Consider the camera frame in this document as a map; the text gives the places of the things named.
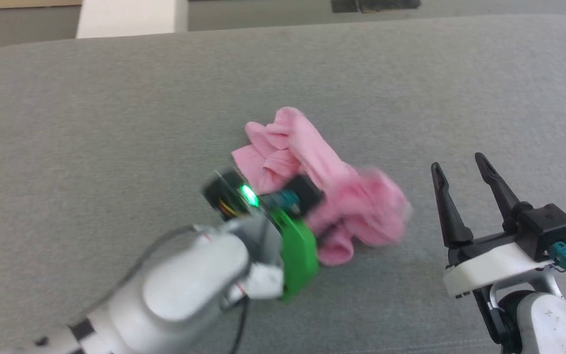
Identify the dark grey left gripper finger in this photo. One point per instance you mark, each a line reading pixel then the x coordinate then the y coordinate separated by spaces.
pixel 326 234

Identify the teal left camera connector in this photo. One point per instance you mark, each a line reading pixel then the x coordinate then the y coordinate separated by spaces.
pixel 283 198

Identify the black floor tape patches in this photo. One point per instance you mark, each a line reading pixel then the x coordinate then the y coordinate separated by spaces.
pixel 376 5

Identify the grey fabric sofa cushion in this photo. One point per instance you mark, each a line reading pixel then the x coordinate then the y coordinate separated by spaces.
pixel 91 147

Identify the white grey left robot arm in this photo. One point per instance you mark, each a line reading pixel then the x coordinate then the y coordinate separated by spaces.
pixel 184 285

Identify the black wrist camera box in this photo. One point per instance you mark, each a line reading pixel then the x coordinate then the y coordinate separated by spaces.
pixel 305 194
pixel 543 228

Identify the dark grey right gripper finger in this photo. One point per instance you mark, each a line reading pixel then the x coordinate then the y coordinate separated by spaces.
pixel 450 216
pixel 501 196

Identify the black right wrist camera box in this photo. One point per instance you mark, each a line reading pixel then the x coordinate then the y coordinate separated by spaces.
pixel 543 228

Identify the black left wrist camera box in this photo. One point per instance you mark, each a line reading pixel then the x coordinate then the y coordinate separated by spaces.
pixel 305 194

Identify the pink garment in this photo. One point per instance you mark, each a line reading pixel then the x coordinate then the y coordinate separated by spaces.
pixel 307 147

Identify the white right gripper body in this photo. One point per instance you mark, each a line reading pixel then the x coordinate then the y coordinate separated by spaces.
pixel 489 268

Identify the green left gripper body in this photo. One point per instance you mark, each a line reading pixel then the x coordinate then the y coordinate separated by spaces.
pixel 300 255

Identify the white box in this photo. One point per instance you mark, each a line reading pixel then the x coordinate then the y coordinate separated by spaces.
pixel 130 18

